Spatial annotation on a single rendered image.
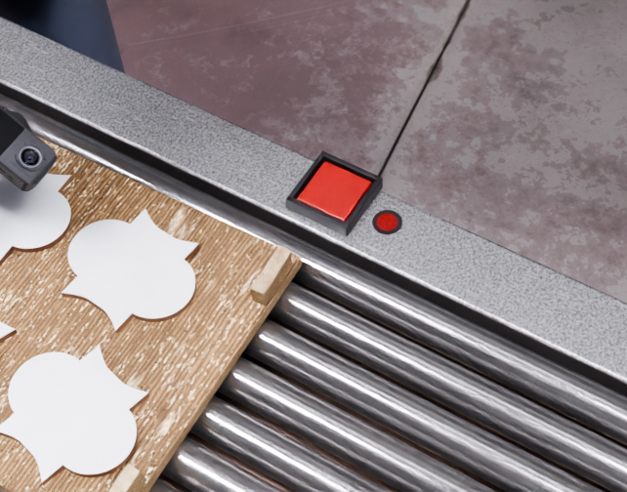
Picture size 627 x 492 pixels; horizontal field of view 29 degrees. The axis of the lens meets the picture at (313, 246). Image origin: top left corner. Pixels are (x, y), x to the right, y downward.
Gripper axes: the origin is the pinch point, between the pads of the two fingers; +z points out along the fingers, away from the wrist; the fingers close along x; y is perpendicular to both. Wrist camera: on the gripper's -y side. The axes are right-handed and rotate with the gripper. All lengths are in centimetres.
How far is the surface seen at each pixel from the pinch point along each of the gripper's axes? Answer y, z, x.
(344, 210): -31.4, 1.7, -16.9
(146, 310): -20.5, 0.1, 3.9
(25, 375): -14.2, 0.1, 15.5
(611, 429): -65, 5, -8
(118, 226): -12.2, -0.1, -3.2
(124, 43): 69, 92, -92
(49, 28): 32, 24, -40
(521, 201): -26, 94, -92
